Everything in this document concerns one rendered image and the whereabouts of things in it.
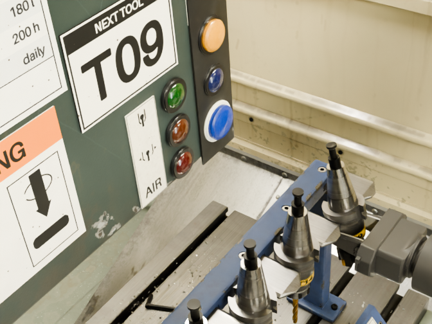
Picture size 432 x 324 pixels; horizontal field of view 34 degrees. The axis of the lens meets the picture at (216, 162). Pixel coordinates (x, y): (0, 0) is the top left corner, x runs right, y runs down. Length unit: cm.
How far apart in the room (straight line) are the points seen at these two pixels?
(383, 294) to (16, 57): 106
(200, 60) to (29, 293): 21
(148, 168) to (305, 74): 97
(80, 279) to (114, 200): 136
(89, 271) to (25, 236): 142
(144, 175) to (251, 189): 115
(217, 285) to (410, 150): 64
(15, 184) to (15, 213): 2
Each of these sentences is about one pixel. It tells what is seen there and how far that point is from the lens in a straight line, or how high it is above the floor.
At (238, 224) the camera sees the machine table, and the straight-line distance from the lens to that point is 148.
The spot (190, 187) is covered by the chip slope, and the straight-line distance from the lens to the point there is 172.
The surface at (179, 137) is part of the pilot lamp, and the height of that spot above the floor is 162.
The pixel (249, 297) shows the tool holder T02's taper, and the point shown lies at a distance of 89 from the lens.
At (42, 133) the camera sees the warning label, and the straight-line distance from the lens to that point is 43.
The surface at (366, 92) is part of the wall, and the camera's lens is 142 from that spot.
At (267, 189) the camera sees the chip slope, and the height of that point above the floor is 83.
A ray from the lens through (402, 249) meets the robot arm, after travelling 101.
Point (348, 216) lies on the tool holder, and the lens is 102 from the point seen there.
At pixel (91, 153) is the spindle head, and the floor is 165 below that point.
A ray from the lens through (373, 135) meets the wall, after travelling 146.
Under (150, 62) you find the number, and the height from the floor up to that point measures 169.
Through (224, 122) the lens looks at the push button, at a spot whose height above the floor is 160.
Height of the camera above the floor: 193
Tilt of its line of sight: 39 degrees down
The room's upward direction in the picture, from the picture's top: 5 degrees counter-clockwise
